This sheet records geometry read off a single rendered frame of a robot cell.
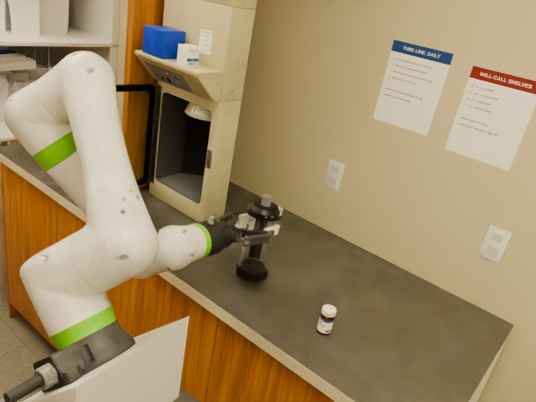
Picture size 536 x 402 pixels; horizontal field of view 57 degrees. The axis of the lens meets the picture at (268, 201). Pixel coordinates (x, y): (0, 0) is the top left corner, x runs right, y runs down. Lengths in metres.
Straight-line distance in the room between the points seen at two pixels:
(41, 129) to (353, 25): 1.13
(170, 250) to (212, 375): 0.61
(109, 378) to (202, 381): 0.79
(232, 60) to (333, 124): 0.49
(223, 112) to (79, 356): 0.98
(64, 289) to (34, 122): 0.41
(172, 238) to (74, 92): 0.38
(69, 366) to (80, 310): 0.10
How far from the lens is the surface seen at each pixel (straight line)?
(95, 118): 1.07
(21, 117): 1.23
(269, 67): 2.08
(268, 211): 1.41
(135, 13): 1.86
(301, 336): 1.41
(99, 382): 0.94
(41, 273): 1.02
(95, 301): 1.02
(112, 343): 1.02
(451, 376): 1.48
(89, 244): 0.95
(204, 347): 1.63
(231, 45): 1.66
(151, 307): 1.77
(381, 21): 1.82
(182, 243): 1.16
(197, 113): 1.79
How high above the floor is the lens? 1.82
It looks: 24 degrees down
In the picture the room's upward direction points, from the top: 11 degrees clockwise
